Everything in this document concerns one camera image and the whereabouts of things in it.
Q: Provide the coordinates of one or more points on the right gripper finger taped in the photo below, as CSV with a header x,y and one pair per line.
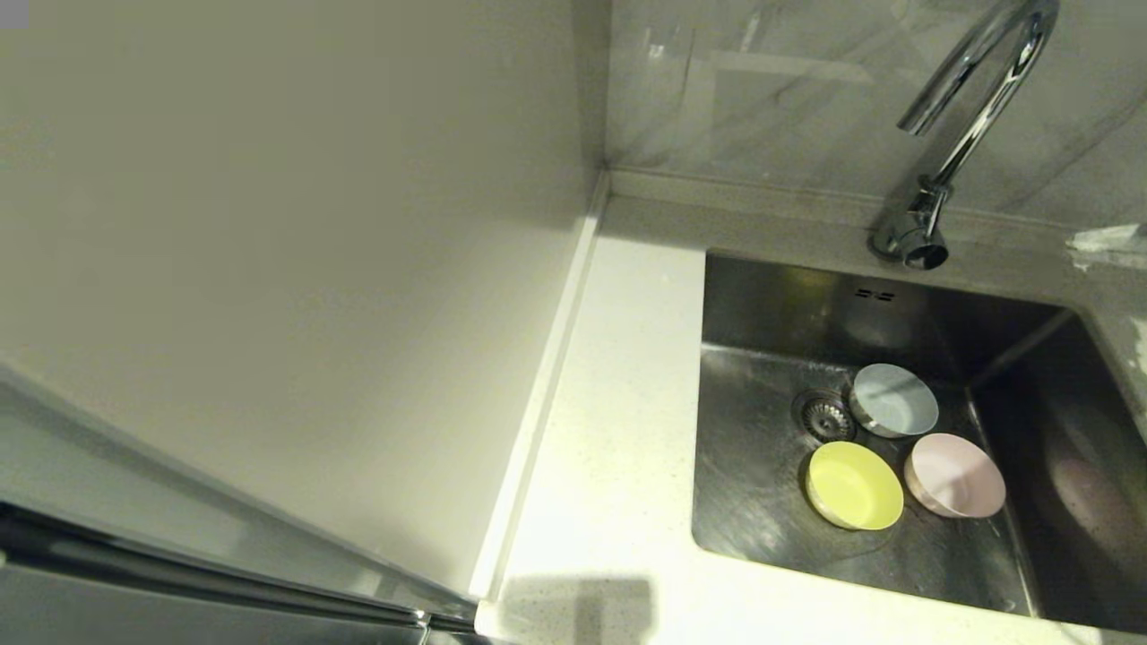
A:
x,y
1111,244

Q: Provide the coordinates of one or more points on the chrome gooseneck faucet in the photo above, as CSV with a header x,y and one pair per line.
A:
x,y
914,235

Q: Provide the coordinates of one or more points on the small white bowl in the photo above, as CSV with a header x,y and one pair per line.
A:
x,y
896,403

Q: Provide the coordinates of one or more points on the small pink bowl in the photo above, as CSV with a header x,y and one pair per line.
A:
x,y
959,479

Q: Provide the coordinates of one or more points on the yellow bowl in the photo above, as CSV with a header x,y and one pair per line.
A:
x,y
856,488

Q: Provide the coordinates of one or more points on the stainless steel sink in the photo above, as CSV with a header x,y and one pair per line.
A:
x,y
762,520

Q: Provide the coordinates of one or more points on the round metal drain strainer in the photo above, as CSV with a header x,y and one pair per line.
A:
x,y
824,417

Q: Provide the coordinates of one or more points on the white countertop trim strip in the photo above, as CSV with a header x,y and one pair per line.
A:
x,y
538,403

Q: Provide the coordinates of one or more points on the tall white cabinet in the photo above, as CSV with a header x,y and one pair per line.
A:
x,y
269,269

